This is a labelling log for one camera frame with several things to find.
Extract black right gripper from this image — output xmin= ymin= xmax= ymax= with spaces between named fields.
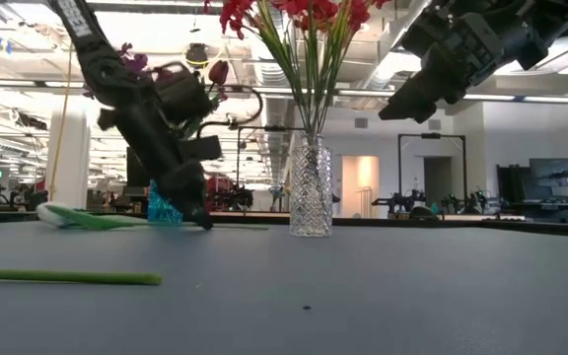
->
xmin=378 ymin=12 xmax=505 ymax=123

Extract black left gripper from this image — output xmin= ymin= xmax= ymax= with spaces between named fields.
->
xmin=158 ymin=135 xmax=224 ymax=232

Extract blue glass vase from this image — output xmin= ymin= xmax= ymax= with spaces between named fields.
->
xmin=146 ymin=178 xmax=184 ymax=226

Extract white tulip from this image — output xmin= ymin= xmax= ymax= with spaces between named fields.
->
xmin=35 ymin=200 xmax=270 ymax=232

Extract clear cut-glass vase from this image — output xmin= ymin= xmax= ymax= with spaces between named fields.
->
xmin=288 ymin=132 xmax=334 ymax=239

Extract red tulip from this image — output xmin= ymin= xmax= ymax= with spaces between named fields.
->
xmin=207 ymin=59 xmax=231 ymax=103

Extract green stemmed artificial flower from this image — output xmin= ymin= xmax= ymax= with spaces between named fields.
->
xmin=0 ymin=268 xmax=163 ymax=287

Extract red background machine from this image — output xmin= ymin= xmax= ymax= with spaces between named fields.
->
xmin=205 ymin=176 xmax=254 ymax=213

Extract dark grey door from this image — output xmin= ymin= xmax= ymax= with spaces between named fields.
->
xmin=423 ymin=156 xmax=456 ymax=208

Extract long white light bar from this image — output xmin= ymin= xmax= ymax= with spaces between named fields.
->
xmin=0 ymin=78 xmax=568 ymax=106

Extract background robot arms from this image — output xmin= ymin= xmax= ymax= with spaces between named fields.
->
xmin=371 ymin=189 xmax=431 ymax=219

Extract white pillar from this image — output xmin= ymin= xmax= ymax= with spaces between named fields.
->
xmin=45 ymin=110 xmax=92 ymax=211

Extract black panel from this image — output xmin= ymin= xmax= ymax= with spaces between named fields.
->
xmin=496 ymin=165 xmax=530 ymax=204

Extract black ceiling dome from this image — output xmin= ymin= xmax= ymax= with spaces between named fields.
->
xmin=184 ymin=42 xmax=210 ymax=68

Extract dark desk monitor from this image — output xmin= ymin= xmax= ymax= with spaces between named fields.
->
xmin=529 ymin=157 xmax=568 ymax=203

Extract black metal frame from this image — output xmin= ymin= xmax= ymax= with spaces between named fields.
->
xmin=396 ymin=131 xmax=467 ymax=218

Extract slanted silver ventilation duct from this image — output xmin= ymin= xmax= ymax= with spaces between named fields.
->
xmin=362 ymin=0 xmax=413 ymax=90

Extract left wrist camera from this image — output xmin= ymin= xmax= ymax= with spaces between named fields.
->
xmin=153 ymin=61 xmax=215 ymax=124

